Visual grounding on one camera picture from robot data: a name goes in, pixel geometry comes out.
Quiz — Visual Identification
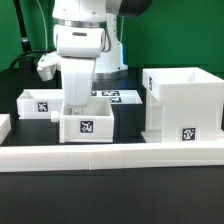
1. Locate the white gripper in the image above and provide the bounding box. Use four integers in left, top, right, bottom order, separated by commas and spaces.
60, 57, 96, 108

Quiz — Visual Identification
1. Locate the white front drawer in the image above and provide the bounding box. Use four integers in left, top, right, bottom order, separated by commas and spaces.
51, 97, 114, 143

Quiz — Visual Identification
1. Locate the white drawer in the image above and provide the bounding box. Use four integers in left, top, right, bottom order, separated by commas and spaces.
16, 89, 63, 119
51, 97, 114, 143

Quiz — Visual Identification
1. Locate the white drawer cabinet box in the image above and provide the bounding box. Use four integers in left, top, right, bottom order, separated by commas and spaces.
142, 67, 224, 143

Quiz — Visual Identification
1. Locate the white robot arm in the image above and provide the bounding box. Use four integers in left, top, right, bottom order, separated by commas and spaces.
52, 0, 153, 108

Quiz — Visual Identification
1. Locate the white rear drawer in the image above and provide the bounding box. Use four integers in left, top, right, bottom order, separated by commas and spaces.
16, 89, 63, 119

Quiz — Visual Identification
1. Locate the marker tag sheet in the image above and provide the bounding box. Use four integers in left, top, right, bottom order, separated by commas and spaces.
90, 90, 142, 104

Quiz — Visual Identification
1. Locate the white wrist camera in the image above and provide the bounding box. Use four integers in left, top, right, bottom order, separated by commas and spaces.
37, 52, 61, 81

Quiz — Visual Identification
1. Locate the black cable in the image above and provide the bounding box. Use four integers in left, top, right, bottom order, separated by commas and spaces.
9, 49, 54, 70

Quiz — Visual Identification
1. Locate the white fence rail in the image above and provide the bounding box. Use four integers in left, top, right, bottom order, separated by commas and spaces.
0, 114, 224, 172

